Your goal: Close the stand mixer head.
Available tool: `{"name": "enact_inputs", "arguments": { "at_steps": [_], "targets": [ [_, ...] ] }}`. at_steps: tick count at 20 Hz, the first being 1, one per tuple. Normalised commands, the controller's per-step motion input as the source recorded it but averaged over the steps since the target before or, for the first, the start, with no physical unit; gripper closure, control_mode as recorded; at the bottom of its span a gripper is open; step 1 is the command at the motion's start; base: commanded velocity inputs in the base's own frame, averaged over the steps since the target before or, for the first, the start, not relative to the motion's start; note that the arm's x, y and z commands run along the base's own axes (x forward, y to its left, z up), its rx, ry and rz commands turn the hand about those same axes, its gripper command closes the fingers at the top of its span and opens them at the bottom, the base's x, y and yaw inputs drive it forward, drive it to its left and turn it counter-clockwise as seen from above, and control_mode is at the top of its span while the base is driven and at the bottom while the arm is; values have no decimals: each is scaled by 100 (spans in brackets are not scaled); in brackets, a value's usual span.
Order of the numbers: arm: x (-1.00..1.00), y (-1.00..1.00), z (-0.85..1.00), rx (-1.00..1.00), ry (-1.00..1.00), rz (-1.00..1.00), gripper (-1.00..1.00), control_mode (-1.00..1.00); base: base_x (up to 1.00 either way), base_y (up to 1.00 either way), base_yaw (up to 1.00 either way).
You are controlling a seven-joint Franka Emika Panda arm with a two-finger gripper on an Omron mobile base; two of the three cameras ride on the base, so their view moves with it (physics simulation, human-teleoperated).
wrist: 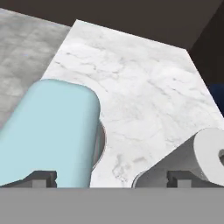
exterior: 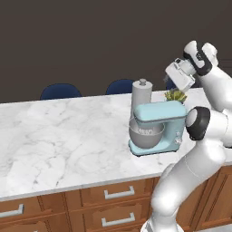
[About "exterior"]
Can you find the green potted succulent plant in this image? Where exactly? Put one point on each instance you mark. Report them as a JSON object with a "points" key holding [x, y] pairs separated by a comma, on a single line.
{"points": [[175, 95]]}

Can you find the grey metal mixer bowl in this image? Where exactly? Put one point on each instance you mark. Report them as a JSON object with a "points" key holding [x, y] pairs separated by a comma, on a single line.
{"points": [[146, 137]]}

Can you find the blue chair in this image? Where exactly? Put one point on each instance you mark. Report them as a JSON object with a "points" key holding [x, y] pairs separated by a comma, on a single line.
{"points": [[120, 87], [60, 91], [171, 85]]}

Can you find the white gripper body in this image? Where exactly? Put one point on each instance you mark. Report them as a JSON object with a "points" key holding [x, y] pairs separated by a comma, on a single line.
{"points": [[180, 76]]}

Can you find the light blue stand mixer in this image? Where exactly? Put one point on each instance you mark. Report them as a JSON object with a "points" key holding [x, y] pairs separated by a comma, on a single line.
{"points": [[172, 128]]}

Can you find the grey paper towel roll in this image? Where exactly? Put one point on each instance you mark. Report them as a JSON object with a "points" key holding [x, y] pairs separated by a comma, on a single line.
{"points": [[141, 93]]}

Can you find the brown wooden cupboard door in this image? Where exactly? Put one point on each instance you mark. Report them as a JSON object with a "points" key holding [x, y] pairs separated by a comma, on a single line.
{"points": [[193, 208], [219, 196]]}

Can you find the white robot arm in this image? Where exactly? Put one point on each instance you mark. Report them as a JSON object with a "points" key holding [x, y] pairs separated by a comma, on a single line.
{"points": [[193, 169]]}

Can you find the brown wooden drawer front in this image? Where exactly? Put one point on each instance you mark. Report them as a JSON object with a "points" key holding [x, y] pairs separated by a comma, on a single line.
{"points": [[39, 207], [33, 225], [87, 219], [90, 193]]}

